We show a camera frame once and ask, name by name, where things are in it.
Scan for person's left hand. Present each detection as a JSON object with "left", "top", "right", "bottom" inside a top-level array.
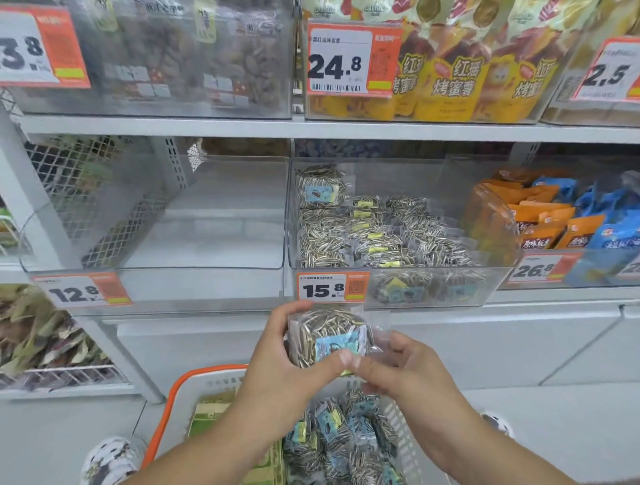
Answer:
[{"left": 235, "top": 300, "right": 361, "bottom": 440}]

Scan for person's right hand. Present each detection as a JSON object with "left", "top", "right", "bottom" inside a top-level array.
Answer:
[{"left": 345, "top": 330, "right": 481, "bottom": 450}]

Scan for sunflower seed packet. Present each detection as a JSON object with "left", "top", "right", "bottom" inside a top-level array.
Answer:
[{"left": 287, "top": 307, "right": 391, "bottom": 374}]

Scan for green snack packet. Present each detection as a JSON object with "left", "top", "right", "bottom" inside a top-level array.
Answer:
[
  {"left": 255, "top": 447, "right": 286, "bottom": 485},
  {"left": 187, "top": 392, "right": 239, "bottom": 440}
]

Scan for pile of seed packets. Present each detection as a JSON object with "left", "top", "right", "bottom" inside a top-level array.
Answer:
[{"left": 282, "top": 387, "right": 406, "bottom": 485}]

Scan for white orange shopping basket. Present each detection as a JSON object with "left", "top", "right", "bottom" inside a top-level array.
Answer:
[{"left": 141, "top": 364, "right": 451, "bottom": 485}]

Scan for sunflower seed packets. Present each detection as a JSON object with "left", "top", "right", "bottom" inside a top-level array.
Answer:
[{"left": 295, "top": 165, "right": 489, "bottom": 306}]

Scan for white store shelf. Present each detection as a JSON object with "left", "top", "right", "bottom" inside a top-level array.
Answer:
[{"left": 0, "top": 0, "right": 640, "bottom": 406}]

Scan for person's left forearm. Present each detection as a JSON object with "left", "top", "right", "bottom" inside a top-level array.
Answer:
[{"left": 125, "top": 414, "right": 281, "bottom": 485}]

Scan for person's right shoe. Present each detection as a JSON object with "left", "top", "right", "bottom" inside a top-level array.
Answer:
[{"left": 479, "top": 410, "right": 516, "bottom": 440}]

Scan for person's shoe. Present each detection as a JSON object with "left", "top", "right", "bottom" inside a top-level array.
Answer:
[
  {"left": 479, "top": 410, "right": 516, "bottom": 440},
  {"left": 79, "top": 436, "right": 149, "bottom": 485}
]

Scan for person's left shoe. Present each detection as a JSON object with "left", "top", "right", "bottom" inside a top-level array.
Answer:
[{"left": 79, "top": 436, "right": 149, "bottom": 485}]

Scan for bin of yellow snacks 2.5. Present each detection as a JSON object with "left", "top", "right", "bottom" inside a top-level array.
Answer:
[{"left": 542, "top": 0, "right": 640, "bottom": 126}]

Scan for empty clear plastic bin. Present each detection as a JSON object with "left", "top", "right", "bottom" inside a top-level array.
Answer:
[{"left": 17, "top": 155, "right": 291, "bottom": 316}]

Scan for orange and blue snack packets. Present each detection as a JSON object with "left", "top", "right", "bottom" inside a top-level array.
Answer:
[{"left": 459, "top": 155, "right": 640, "bottom": 290}]

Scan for white paper scrap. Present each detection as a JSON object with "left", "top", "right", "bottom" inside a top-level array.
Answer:
[{"left": 185, "top": 142, "right": 206, "bottom": 173}]

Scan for pile of brown snack bags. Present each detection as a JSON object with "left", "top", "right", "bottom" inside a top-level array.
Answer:
[{"left": 0, "top": 284, "right": 113, "bottom": 380}]

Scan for stack of yellow snack bags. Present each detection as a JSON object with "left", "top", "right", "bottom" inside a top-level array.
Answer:
[{"left": 305, "top": 0, "right": 601, "bottom": 123}]

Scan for clear bin of nut bags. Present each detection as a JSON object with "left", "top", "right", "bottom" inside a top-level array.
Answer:
[{"left": 65, "top": 0, "right": 296, "bottom": 113}]

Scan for white wire end rack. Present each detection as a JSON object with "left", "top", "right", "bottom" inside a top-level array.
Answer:
[{"left": 0, "top": 199, "right": 166, "bottom": 403}]

